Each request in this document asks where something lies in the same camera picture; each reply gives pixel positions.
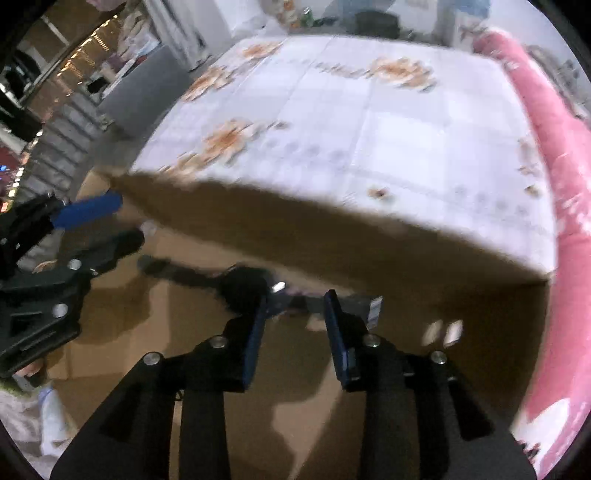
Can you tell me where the grey storage box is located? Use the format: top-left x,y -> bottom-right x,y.
98,45 -> 191,137

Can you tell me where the left hand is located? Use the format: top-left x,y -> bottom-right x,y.
32,260 -> 57,274

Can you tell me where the black stool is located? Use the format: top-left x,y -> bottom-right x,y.
353,10 -> 401,40

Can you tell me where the brown cardboard box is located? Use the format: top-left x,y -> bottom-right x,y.
45,170 -> 555,480

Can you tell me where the pink floral bed blanket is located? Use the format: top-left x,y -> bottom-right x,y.
473,27 -> 591,476

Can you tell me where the pink strap digital watch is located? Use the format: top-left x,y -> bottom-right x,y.
136,254 -> 385,331

